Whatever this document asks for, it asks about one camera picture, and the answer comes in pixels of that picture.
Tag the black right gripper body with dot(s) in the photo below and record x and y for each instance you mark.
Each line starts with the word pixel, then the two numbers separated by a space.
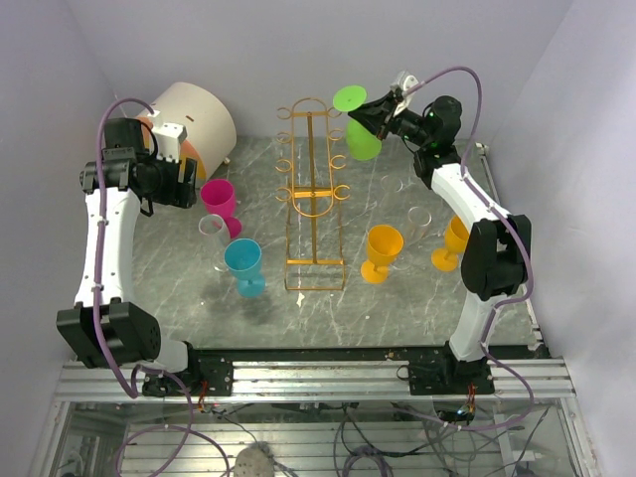
pixel 408 126

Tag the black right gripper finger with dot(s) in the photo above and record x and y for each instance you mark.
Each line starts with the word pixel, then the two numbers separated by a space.
pixel 375 124
pixel 383 107

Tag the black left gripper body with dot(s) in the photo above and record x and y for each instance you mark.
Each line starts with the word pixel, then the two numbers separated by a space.
pixel 165 184

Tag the green plastic wine glass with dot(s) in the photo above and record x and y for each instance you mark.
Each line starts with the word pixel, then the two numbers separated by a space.
pixel 363 145

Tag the pink plastic wine glass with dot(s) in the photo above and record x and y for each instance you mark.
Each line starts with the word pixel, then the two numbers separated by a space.
pixel 219 197

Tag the clear wine glass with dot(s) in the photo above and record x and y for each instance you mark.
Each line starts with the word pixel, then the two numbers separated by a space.
pixel 416 225
pixel 217 237
pixel 391 186

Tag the blue plastic wine glass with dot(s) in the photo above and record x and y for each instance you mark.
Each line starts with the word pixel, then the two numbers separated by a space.
pixel 243 258

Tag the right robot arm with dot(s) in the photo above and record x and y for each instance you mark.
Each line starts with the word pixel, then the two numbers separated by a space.
pixel 495 244

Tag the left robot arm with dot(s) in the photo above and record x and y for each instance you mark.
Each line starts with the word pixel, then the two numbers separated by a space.
pixel 140 167

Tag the orange wine glass left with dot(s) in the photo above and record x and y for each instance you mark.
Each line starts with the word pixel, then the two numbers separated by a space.
pixel 384 244

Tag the orange wine glass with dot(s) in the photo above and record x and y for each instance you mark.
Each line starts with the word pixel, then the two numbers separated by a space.
pixel 384 244
pixel 456 237

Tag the orange wine glass right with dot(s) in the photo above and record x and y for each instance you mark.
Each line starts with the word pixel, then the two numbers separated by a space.
pixel 456 237

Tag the cream round drawer box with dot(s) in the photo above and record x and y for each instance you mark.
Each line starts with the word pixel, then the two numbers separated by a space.
pixel 211 131

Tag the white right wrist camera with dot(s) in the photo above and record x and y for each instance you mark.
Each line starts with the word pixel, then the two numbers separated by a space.
pixel 403 82

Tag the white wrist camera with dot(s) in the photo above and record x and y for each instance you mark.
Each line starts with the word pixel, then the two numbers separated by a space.
pixel 169 136
pixel 403 82

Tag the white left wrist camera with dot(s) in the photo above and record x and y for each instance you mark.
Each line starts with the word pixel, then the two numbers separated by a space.
pixel 169 136

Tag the gold wire glass rack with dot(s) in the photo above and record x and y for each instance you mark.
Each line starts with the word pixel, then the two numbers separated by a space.
pixel 314 251

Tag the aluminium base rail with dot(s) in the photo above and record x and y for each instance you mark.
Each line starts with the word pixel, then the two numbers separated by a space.
pixel 321 381

